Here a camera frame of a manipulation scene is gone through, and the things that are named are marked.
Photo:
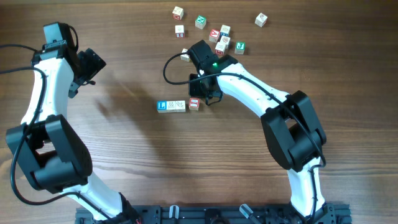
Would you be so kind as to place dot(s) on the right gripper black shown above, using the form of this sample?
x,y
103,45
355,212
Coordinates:
x,y
194,92

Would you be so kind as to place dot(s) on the red I wooden block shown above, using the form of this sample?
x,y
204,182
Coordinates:
x,y
194,104

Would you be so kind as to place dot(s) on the blue L wooden block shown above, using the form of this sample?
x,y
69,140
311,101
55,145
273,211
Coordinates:
x,y
162,106

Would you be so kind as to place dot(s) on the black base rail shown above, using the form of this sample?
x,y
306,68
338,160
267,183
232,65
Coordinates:
x,y
279,213

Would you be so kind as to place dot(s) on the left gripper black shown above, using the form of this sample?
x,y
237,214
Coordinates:
x,y
94,63

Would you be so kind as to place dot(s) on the red A wooden block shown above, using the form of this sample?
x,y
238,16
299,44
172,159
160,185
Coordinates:
x,y
214,35

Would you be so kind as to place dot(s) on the blue-sided wooden block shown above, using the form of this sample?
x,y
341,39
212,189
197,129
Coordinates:
x,y
225,30

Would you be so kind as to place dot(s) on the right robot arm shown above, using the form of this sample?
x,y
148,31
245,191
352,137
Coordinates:
x,y
293,133

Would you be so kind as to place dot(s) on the red-sided block top left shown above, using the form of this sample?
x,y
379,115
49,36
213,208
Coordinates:
x,y
177,13

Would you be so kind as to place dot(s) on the wooden block letter M outline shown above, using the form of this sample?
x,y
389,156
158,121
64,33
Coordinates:
x,y
171,106

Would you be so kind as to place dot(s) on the green N wooden block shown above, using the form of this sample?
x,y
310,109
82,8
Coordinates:
x,y
200,22

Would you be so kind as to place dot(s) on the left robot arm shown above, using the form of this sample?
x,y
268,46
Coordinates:
x,y
45,146

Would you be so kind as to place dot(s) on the red M wooden block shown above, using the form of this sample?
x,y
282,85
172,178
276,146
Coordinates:
x,y
220,48

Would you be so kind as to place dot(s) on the plain block far right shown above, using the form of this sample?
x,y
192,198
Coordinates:
x,y
261,19

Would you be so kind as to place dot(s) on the block with number six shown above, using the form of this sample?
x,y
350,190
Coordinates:
x,y
179,31

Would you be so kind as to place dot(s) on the green J wooden block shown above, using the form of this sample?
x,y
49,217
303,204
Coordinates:
x,y
240,48

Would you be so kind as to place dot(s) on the wooden block yellow picture side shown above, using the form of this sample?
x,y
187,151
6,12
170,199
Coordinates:
x,y
180,106

